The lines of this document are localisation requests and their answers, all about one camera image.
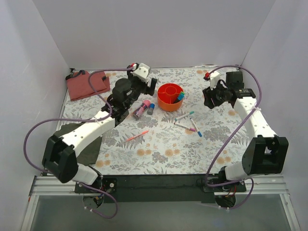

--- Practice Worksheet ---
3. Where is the orange round organizer container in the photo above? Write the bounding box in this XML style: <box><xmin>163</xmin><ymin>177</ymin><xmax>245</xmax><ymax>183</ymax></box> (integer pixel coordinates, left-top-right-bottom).
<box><xmin>157</xmin><ymin>83</ymin><xmax>184</xmax><ymax>112</ymax></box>

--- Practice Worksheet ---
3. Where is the blue black highlighter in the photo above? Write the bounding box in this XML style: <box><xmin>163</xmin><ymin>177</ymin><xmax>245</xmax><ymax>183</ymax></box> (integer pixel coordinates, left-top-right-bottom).
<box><xmin>173</xmin><ymin>93</ymin><xmax>185</xmax><ymax>104</ymax></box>

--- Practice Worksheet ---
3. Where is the pink capped white marker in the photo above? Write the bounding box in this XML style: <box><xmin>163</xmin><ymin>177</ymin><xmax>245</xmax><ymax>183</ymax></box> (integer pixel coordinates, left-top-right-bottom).
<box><xmin>174</xmin><ymin>122</ymin><xmax>196</xmax><ymax>132</ymax></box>

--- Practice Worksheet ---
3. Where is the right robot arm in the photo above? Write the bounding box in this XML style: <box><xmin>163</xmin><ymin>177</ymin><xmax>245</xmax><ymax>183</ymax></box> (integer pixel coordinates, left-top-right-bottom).
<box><xmin>203</xmin><ymin>71</ymin><xmax>289</xmax><ymax>191</ymax></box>

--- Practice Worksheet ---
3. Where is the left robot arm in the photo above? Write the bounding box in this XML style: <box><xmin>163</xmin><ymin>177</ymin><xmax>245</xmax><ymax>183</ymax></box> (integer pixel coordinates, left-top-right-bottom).
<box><xmin>42</xmin><ymin>75</ymin><xmax>157</xmax><ymax>193</ymax></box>

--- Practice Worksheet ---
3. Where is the pink capped pen tube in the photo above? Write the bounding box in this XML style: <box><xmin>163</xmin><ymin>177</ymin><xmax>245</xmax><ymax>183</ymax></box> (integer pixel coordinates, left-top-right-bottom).
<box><xmin>132</xmin><ymin>100</ymin><xmax>151</xmax><ymax>119</ymax></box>

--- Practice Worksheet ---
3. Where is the blue grey glue stick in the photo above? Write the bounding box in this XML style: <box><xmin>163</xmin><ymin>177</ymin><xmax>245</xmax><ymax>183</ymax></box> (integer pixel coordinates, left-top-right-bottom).
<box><xmin>147</xmin><ymin>103</ymin><xmax>155</xmax><ymax>115</ymax></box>

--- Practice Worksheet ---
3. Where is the teal capped white marker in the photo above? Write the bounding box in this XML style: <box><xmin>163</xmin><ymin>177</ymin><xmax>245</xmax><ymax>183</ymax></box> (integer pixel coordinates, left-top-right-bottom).
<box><xmin>175</xmin><ymin>111</ymin><xmax>194</xmax><ymax>121</ymax></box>

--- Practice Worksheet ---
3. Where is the blue capped white marker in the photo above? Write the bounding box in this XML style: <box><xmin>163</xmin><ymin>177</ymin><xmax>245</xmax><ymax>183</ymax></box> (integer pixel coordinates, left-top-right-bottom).
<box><xmin>190</xmin><ymin>118</ymin><xmax>202</xmax><ymax>137</ymax></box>

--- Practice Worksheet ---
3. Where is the orange pen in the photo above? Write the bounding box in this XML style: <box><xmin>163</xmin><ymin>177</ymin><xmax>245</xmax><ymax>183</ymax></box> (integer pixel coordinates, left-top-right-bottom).
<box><xmin>126</xmin><ymin>130</ymin><xmax>149</xmax><ymax>141</ymax></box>

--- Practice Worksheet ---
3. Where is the red folded cloth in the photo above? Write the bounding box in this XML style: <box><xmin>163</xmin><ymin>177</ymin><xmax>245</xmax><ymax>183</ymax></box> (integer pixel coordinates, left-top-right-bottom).
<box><xmin>65</xmin><ymin>70</ymin><xmax>110</xmax><ymax>101</ymax></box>

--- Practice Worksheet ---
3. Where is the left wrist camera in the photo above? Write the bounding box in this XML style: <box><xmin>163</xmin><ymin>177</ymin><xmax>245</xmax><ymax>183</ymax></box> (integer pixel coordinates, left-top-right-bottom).
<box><xmin>132</xmin><ymin>63</ymin><xmax>151</xmax><ymax>83</ymax></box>

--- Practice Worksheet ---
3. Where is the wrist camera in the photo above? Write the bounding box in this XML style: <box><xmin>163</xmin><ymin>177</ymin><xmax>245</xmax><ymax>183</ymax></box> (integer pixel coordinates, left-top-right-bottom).
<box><xmin>204</xmin><ymin>71</ymin><xmax>220</xmax><ymax>90</ymax></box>
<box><xmin>132</xmin><ymin>63</ymin><xmax>151</xmax><ymax>83</ymax></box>

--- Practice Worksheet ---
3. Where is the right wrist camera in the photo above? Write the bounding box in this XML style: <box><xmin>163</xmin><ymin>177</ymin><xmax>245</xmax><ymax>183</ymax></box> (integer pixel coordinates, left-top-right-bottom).
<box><xmin>204</xmin><ymin>71</ymin><xmax>220</xmax><ymax>90</ymax></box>

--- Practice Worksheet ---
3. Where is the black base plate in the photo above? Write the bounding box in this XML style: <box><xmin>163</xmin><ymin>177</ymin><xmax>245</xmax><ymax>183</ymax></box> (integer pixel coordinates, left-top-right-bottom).
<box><xmin>74</xmin><ymin>173</ymin><xmax>247</xmax><ymax>204</ymax></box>

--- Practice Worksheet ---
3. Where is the aluminium frame rail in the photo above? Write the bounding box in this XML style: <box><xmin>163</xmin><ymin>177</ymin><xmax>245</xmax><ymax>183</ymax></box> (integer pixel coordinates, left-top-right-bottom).
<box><xmin>21</xmin><ymin>174</ymin><xmax>300</xmax><ymax>231</ymax></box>

